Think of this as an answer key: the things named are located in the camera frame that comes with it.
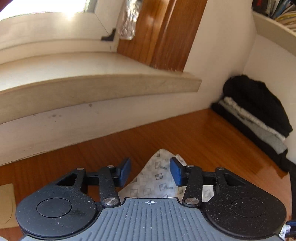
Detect clear blind cord pull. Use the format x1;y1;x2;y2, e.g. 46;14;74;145
117;0;142;41

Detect white wall shelf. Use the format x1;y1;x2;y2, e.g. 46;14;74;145
252;10;296;58

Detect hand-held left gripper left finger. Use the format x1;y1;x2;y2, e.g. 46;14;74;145
56;158;131;206

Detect black window corner bracket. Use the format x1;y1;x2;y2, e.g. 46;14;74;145
101;28;117;42

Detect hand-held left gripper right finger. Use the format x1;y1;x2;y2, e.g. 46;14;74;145
169;157;248;206

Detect white patterned folded garment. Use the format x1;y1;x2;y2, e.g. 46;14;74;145
223;97;286;142

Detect wooden window frame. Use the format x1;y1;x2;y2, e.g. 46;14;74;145
117;0;208;73

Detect beige window sill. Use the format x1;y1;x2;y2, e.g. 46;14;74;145
0;38;202;124

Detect white patterned pants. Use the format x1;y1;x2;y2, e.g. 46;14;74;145
118;148;214;203

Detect beige cable outlet plate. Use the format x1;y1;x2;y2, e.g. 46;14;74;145
0;184;18;229

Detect window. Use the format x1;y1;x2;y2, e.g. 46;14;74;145
0;0;97;22

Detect grey folded garment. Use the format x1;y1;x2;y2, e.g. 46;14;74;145
218;100;287;154

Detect row of books and magazines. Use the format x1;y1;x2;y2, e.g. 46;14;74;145
252;0;296;33

